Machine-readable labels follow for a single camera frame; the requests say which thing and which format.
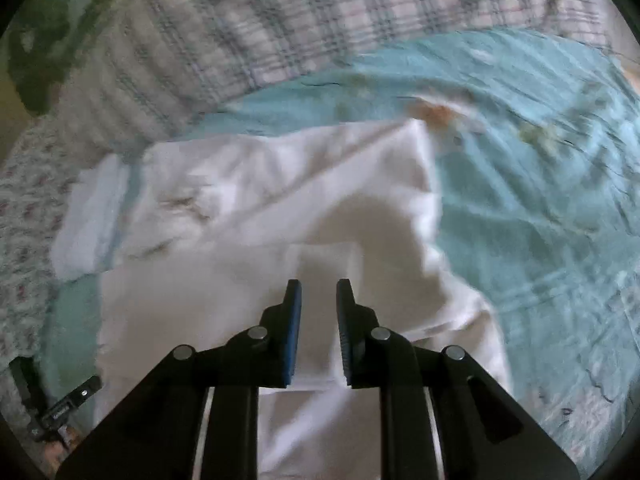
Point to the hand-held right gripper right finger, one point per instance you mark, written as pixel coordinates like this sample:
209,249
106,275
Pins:
344,340

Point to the small folded white cloth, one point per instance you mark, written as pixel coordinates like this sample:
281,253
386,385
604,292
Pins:
90,220

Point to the plaid pillow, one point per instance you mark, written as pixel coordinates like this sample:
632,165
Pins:
260,25

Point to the teal floral bed sheet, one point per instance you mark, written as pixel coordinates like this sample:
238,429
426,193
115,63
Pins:
525,200

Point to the pink floral quilt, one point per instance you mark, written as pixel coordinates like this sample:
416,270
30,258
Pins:
30,220

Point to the green wall poster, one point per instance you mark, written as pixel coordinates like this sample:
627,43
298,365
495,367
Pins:
45,45

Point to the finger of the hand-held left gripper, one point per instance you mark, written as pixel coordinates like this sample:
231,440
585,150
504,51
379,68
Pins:
82,393

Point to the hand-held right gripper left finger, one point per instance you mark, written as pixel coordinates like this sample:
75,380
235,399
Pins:
294,340

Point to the large white garment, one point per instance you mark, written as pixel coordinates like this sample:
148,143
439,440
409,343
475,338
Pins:
280,200

